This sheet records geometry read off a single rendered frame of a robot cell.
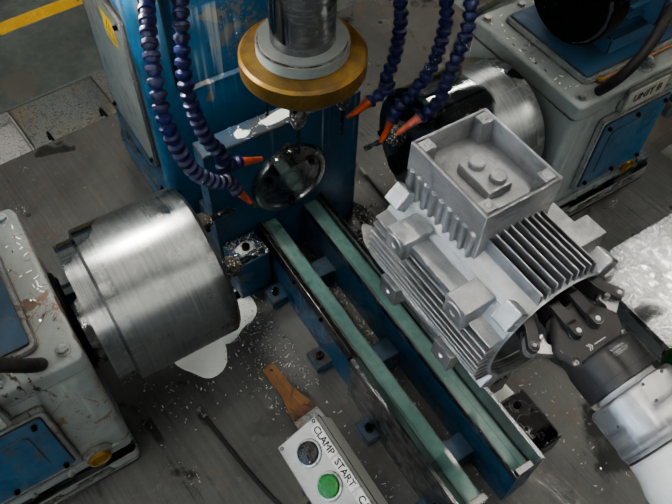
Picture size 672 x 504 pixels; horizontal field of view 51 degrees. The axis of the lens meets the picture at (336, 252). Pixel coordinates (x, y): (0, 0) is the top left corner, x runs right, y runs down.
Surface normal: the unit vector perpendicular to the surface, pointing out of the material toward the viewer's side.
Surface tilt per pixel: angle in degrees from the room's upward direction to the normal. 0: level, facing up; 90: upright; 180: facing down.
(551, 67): 0
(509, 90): 21
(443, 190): 89
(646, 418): 39
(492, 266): 31
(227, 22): 90
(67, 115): 0
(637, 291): 0
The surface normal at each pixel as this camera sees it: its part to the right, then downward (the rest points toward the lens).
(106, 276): 0.18, -0.36
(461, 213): -0.84, 0.43
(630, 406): -0.52, -0.07
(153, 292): 0.37, -0.01
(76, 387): 0.54, 0.69
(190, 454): 0.03, -0.58
